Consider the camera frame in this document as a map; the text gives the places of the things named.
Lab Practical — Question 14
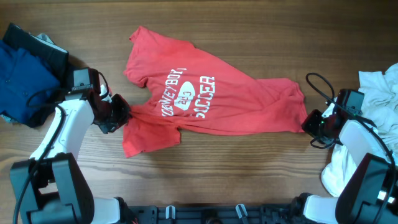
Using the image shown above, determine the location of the blue folded shirt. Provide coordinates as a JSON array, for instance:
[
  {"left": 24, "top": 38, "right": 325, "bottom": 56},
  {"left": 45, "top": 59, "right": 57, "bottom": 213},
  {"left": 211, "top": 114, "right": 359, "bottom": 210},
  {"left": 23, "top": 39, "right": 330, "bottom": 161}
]
[{"left": 1, "top": 42, "right": 60, "bottom": 128}]

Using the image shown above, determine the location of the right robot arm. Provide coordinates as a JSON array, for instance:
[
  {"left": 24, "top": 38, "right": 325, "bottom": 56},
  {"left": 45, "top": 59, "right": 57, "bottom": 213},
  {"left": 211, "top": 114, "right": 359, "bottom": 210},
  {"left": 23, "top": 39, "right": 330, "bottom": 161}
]
[{"left": 292, "top": 89, "right": 397, "bottom": 223}]

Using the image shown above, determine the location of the red printed t-shirt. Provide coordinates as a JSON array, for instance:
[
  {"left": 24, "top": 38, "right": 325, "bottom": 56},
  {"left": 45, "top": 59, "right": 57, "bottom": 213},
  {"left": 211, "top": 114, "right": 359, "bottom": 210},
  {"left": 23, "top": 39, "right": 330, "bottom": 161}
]
[{"left": 123, "top": 27, "right": 307, "bottom": 157}]

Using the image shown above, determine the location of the right black camera cable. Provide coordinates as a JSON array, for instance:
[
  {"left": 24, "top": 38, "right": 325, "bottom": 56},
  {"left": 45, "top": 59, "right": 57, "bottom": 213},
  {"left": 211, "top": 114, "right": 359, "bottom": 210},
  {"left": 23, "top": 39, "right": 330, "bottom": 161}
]
[{"left": 305, "top": 72, "right": 397, "bottom": 224}]

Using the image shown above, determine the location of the white t-shirt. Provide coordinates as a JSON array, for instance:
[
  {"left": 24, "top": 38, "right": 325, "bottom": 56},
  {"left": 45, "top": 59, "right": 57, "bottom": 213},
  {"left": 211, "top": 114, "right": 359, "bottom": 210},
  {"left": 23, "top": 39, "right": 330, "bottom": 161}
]
[{"left": 321, "top": 64, "right": 397, "bottom": 197}]

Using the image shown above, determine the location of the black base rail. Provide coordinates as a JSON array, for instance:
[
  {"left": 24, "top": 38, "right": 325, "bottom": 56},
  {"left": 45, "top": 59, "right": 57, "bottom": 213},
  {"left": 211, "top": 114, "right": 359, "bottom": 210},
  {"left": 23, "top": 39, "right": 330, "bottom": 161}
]
[{"left": 118, "top": 203, "right": 312, "bottom": 224}]

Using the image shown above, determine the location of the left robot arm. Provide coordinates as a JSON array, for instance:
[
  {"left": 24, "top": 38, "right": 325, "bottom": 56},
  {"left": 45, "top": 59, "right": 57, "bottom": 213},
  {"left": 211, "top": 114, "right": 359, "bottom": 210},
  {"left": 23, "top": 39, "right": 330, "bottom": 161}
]
[{"left": 10, "top": 67, "right": 137, "bottom": 223}]

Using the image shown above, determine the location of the black folded garment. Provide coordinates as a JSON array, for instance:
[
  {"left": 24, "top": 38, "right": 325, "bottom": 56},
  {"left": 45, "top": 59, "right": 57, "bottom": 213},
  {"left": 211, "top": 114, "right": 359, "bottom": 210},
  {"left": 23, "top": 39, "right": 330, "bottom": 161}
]
[{"left": 2, "top": 22, "right": 88, "bottom": 128}]

